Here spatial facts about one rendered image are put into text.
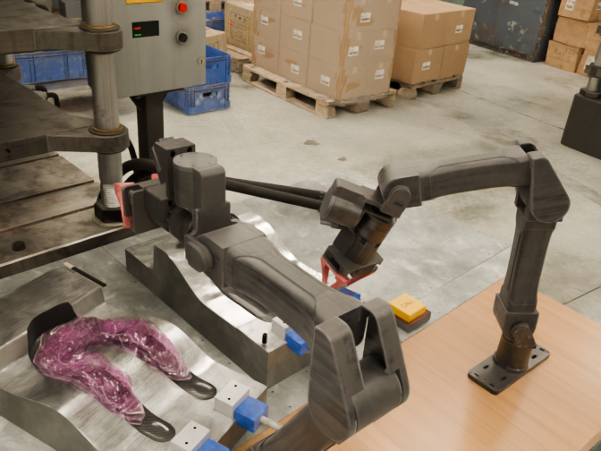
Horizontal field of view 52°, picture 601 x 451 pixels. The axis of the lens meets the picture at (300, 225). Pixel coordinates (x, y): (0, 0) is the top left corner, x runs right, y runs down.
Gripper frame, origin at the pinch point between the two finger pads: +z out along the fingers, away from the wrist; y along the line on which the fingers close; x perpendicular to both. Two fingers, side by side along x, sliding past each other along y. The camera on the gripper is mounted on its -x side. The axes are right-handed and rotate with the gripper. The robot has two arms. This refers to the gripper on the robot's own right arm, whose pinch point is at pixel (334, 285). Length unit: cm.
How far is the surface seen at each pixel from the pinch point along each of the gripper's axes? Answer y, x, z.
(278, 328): 13.0, 1.6, 5.6
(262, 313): 10.0, -4.9, 10.2
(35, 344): 46, -20, 22
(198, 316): 16.7, -13.4, 18.5
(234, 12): -320, -411, 161
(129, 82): -3, -86, 13
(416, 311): -21.0, 9.2, 5.7
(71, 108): -125, -328, 206
